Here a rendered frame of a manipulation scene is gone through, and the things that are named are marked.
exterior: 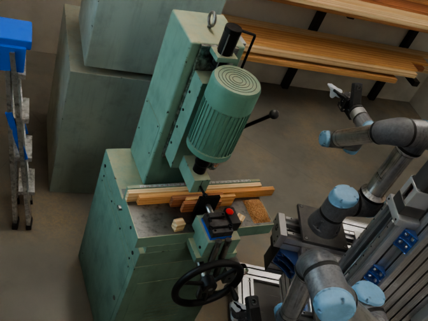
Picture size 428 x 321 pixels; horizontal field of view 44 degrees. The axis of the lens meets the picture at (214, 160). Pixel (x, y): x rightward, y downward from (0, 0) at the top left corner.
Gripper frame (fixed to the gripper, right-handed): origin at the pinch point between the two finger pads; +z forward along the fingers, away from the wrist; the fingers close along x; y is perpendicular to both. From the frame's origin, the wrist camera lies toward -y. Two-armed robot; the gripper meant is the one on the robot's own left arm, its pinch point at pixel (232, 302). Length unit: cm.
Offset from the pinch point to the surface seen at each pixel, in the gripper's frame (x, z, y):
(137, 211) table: -32, 24, -31
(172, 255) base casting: -17.6, 20.2, -12.8
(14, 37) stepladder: -69, 73, -90
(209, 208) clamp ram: -5.7, 15.3, -33.2
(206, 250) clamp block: -11.6, 4.2, -21.0
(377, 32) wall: 256, 206, -114
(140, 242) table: -33.6, 14.6, -22.3
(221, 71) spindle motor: -15, 0, -87
